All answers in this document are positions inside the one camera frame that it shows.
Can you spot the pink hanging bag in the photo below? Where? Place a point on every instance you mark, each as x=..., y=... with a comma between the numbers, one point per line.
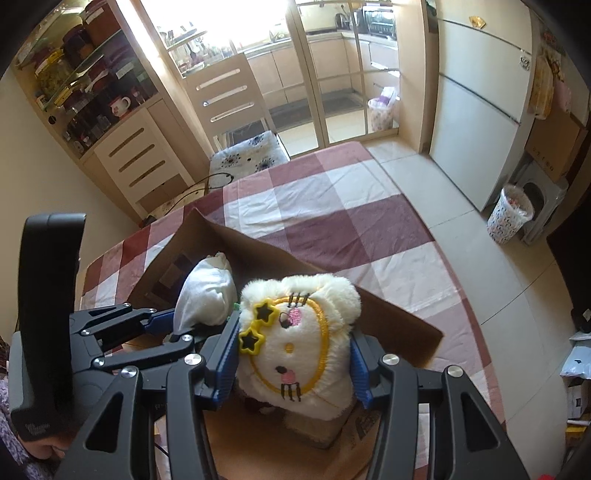
x=563, y=94

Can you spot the plain brown cardboard box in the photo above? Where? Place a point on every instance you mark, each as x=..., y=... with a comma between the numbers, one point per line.
x=554, y=143

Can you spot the metal kitchen rack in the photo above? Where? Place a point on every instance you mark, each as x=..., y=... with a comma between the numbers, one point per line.
x=184, y=48

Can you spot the grey plastic mailer bag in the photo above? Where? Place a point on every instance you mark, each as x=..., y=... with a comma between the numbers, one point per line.
x=577, y=357

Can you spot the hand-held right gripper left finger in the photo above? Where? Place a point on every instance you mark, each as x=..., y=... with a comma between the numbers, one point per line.
x=226, y=364

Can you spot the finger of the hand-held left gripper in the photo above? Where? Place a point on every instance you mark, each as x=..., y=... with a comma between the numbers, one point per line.
x=161, y=321
x=152, y=353

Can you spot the glass jar yellow contents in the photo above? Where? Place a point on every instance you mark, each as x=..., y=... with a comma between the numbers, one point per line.
x=55, y=74

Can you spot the floral chair cushion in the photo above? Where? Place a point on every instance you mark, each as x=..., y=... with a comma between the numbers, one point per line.
x=249, y=154

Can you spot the white box black label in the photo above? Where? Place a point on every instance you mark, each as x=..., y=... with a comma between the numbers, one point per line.
x=579, y=401

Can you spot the white plush star glasses toy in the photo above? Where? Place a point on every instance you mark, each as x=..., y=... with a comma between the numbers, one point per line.
x=295, y=360

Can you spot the cream cabinet with drawers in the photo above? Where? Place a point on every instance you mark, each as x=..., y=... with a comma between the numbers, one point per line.
x=134, y=152

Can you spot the dark red lidded jar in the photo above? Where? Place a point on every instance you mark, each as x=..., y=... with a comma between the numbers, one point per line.
x=78, y=44

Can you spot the black furniture panel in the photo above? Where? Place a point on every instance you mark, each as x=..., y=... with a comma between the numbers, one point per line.
x=572, y=267

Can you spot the kitchen base cabinets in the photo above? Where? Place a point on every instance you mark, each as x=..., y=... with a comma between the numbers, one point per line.
x=286, y=64

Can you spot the cream slatted wooden chair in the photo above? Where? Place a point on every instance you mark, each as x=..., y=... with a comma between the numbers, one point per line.
x=231, y=92

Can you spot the large brown cardboard box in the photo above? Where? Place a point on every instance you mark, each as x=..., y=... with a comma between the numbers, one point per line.
x=392, y=323

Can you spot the dark electric kettle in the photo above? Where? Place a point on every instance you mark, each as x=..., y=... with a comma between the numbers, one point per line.
x=340, y=19

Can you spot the small yellow box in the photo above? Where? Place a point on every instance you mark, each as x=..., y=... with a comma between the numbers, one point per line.
x=575, y=434

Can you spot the white refrigerator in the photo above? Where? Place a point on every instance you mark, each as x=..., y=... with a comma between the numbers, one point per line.
x=475, y=124

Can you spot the purple white checked tablecloth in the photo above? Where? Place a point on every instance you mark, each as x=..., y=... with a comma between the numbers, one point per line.
x=346, y=221

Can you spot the grey plastic stool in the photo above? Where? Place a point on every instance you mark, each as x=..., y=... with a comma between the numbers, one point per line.
x=549, y=194

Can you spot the white patterned waste bin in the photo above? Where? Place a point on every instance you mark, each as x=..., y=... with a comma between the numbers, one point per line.
x=508, y=217

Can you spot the person's left hand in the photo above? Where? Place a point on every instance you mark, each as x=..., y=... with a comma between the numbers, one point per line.
x=51, y=447

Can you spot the red box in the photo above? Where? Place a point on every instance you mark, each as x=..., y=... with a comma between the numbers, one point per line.
x=548, y=477

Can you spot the purple floral waste bin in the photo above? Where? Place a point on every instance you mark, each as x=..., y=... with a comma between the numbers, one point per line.
x=382, y=113

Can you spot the person's left forearm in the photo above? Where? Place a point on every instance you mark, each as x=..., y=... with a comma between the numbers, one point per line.
x=18, y=457

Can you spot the yellow patterned bag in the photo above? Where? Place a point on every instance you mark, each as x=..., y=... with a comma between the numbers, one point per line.
x=541, y=87

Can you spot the dark kitchen floor mat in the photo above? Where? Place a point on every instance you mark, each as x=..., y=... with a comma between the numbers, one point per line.
x=341, y=104

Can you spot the white flowered mug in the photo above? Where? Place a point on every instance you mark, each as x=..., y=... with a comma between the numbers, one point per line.
x=119, y=106

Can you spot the glass sliding door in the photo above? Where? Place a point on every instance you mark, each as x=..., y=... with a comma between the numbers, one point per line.
x=314, y=69

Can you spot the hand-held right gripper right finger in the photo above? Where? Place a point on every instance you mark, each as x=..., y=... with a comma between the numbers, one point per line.
x=358, y=369

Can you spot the black toaster oven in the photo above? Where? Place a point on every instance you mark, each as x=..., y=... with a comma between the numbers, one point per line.
x=379, y=19

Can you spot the white cloth pouch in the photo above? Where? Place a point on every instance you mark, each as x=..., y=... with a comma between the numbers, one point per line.
x=203, y=290

